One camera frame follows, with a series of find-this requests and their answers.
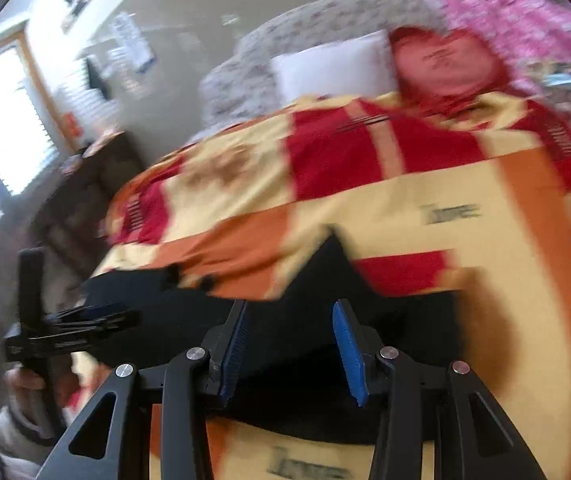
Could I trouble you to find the person's left hand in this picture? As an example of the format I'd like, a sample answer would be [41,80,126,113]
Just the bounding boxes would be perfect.
[4,359,82,411]

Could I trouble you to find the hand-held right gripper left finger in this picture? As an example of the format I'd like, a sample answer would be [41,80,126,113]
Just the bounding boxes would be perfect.
[36,299,250,480]

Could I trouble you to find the red heart pillow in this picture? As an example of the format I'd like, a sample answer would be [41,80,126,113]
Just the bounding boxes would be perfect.
[389,26,510,117]

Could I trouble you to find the white pillow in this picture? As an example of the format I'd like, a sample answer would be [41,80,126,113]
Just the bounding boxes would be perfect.
[270,29,399,100]

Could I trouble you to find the red yellow orange bed blanket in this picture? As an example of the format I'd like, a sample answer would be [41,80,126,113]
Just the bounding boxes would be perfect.
[73,91,571,480]

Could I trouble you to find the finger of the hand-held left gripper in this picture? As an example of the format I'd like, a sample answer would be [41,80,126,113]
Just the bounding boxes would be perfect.
[46,306,119,325]
[48,311,140,345]

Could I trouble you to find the grey patterned headboard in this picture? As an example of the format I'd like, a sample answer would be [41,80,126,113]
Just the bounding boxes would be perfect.
[200,0,447,127]

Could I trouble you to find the white papers on wall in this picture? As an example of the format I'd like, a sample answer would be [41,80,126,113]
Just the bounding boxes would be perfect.
[110,11,155,72]

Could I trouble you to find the window with wooden frame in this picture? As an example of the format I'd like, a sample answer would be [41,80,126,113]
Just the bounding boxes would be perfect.
[0,30,61,273]

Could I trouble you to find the black pants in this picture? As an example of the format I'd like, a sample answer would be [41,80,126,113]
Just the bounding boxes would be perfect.
[80,232,469,447]

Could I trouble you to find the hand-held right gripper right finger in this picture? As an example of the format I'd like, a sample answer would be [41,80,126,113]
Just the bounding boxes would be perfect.
[332,299,549,480]

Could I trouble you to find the pink patterned blanket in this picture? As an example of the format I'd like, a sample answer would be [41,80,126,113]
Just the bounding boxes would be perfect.
[399,0,571,92]

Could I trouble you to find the colourful printed cloth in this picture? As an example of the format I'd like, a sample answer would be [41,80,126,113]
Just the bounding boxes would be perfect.
[518,59,571,128]

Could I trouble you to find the black wall-mounted object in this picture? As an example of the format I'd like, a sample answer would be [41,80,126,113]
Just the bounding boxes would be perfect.
[84,54,112,100]

